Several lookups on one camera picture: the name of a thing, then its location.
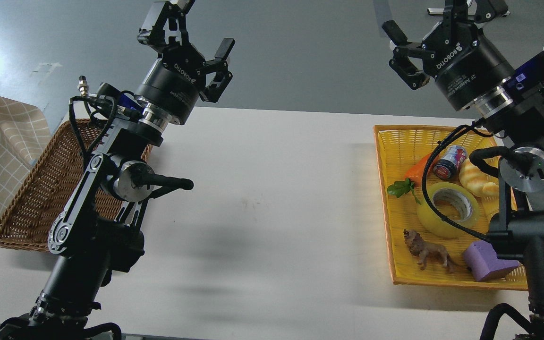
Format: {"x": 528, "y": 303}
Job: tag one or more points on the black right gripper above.
{"x": 466, "y": 64}

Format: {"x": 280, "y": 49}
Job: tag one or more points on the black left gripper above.
{"x": 172, "y": 82}

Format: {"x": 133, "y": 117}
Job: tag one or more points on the yellow tape roll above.
{"x": 463, "y": 201}

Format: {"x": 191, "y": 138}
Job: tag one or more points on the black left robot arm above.
{"x": 99, "y": 229}

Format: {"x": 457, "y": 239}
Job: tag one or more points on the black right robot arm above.
{"x": 515, "y": 108}

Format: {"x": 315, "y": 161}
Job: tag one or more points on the white stand base bar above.
{"x": 471, "y": 12}

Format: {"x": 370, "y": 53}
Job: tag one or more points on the small drink can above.
{"x": 450, "y": 163}

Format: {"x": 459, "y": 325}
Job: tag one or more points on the toy croissant bread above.
{"x": 478, "y": 183}

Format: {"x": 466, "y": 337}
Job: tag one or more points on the orange toy carrot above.
{"x": 412, "y": 179}

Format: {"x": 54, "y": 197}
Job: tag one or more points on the yellow plastic woven basket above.
{"x": 398, "y": 148}

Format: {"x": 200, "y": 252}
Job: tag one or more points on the brown toy lion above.
{"x": 422, "y": 249}

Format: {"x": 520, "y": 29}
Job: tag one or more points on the purple foam block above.
{"x": 481, "y": 258}

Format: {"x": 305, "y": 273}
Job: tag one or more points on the brown wicker basket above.
{"x": 43, "y": 194}

